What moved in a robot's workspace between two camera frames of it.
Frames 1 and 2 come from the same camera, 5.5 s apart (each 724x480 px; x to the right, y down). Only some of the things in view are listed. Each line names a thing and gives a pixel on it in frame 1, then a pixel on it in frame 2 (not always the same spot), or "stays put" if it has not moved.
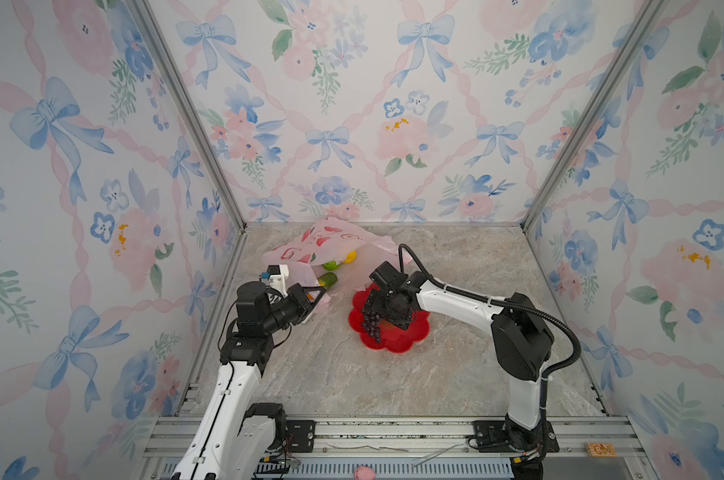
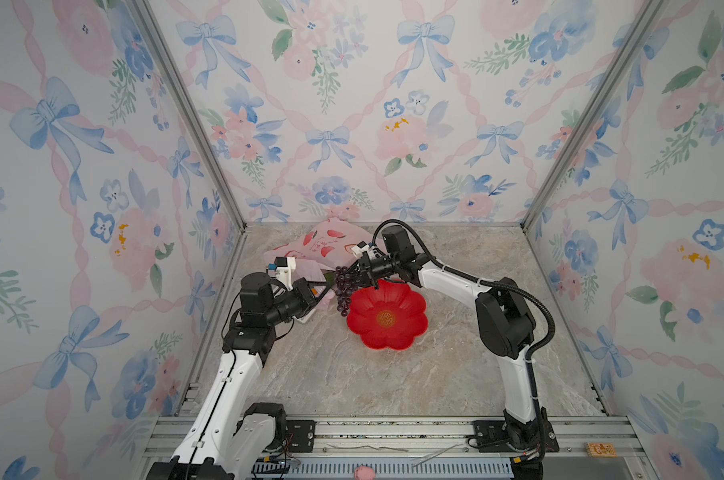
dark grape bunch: x=371 y=324 -> x=346 y=283
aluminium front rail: x=415 y=448 stays put
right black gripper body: x=385 y=308 -> x=379 y=270
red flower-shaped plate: x=393 y=337 stays put
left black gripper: x=300 y=303 stays put
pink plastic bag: x=332 y=250 stays put
